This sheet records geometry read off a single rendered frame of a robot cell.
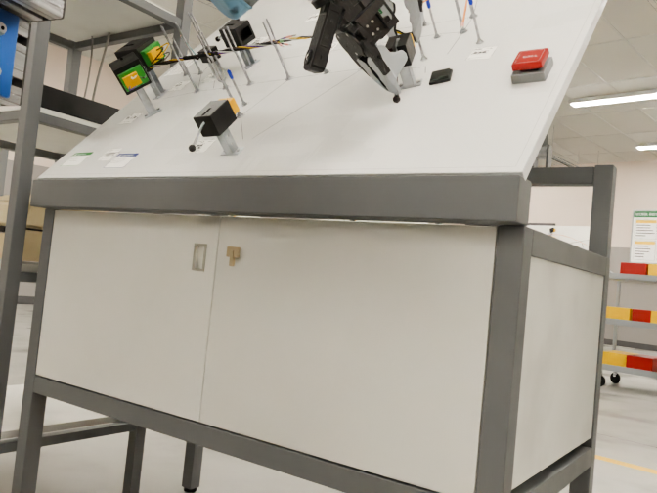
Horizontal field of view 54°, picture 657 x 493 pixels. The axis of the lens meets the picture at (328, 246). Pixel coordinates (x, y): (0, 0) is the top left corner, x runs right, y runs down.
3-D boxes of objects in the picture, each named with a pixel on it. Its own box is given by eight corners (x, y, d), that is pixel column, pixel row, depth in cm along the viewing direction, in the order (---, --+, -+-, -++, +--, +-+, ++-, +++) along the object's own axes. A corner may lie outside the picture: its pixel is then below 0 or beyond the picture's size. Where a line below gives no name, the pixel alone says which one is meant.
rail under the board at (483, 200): (516, 221, 88) (520, 174, 88) (29, 205, 154) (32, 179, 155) (528, 226, 92) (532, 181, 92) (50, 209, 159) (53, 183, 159)
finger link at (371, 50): (395, 69, 107) (362, 27, 104) (388, 76, 107) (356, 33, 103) (382, 70, 111) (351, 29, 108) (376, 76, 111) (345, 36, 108)
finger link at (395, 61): (425, 74, 111) (393, 31, 107) (402, 98, 110) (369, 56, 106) (416, 74, 113) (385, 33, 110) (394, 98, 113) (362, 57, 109)
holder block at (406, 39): (389, 69, 119) (382, 50, 116) (394, 57, 123) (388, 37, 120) (411, 65, 117) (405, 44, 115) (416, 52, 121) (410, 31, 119)
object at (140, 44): (138, 91, 181) (110, 43, 173) (180, 86, 171) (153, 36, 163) (122, 104, 177) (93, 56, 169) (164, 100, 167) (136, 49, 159)
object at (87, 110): (22, 103, 162) (25, 77, 163) (-47, 112, 182) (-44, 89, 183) (129, 134, 189) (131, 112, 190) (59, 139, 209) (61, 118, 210)
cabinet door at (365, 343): (470, 504, 91) (495, 225, 93) (196, 423, 122) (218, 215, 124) (477, 499, 93) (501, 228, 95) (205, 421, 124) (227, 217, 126)
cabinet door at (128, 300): (197, 422, 122) (219, 215, 124) (34, 374, 153) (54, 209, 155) (204, 421, 124) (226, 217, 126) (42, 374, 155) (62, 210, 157)
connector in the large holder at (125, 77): (148, 79, 154) (139, 64, 151) (150, 82, 151) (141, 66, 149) (126, 90, 153) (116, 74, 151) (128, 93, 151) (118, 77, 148)
